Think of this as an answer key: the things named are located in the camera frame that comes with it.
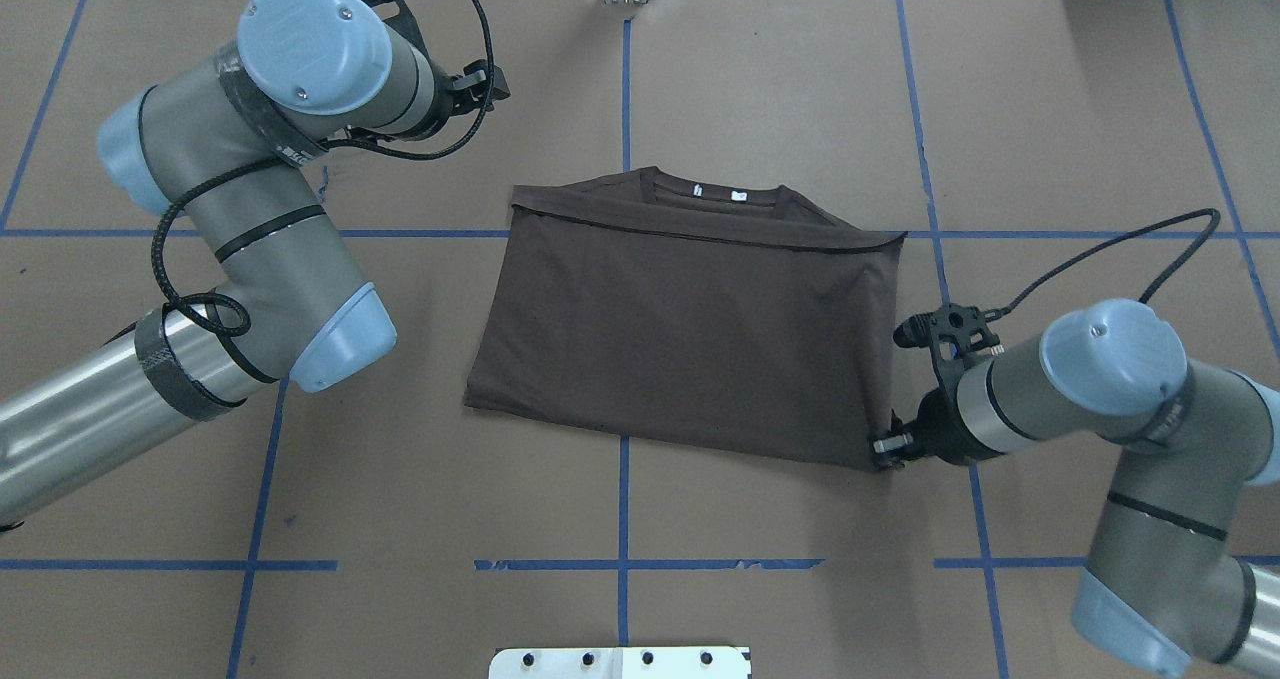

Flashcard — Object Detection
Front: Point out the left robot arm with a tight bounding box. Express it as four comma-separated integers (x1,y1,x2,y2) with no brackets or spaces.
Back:
1,0,509,530

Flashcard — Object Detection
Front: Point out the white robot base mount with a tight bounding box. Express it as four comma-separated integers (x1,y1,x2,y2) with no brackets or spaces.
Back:
488,644,753,678

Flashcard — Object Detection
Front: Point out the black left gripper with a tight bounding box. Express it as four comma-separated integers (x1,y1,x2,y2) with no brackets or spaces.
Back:
357,0,511,135

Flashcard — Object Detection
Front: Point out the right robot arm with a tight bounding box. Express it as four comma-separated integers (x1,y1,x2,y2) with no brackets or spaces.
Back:
869,299,1279,678

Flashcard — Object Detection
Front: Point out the black braided left cable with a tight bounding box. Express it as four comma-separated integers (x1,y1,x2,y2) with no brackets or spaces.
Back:
150,0,497,340

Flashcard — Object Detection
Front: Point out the black braided cable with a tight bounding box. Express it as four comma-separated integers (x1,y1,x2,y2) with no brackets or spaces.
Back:
986,208,1222,320
150,0,497,340

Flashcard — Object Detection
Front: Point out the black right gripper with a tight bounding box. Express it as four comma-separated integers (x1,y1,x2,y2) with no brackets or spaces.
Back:
872,304,1004,466

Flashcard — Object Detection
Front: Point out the dark brown t-shirt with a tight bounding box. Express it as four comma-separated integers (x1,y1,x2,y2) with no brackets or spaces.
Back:
463,167,906,471

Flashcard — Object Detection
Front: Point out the black braided right cable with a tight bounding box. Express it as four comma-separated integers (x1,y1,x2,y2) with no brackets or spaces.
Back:
986,208,1222,320

